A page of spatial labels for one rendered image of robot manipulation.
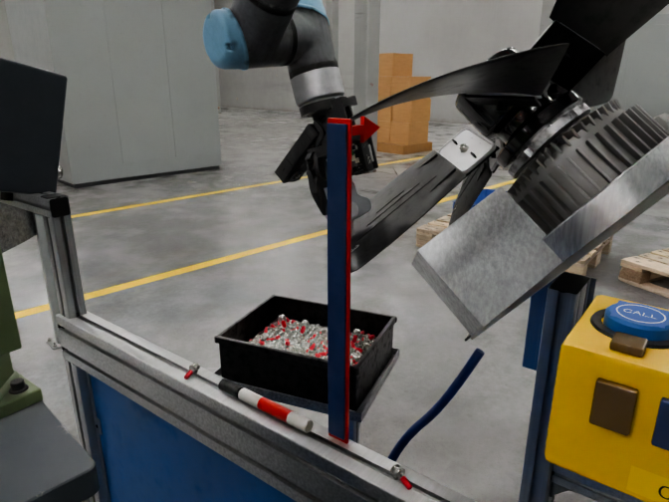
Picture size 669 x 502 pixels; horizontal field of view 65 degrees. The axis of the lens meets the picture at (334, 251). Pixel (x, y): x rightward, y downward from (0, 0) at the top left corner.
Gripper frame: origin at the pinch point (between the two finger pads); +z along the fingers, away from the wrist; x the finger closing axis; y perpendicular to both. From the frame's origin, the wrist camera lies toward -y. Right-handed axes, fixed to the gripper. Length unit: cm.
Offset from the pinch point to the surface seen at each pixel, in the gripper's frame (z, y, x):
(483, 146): -7.9, 20.5, 11.8
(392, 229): 0.6, 9.8, -0.6
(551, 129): -8.0, 30.6, 11.0
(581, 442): 11, 42, -33
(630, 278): 96, -18, 287
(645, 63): -51, -50, 731
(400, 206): -2.1, 9.3, 3.7
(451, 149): -8.5, 15.0, 12.7
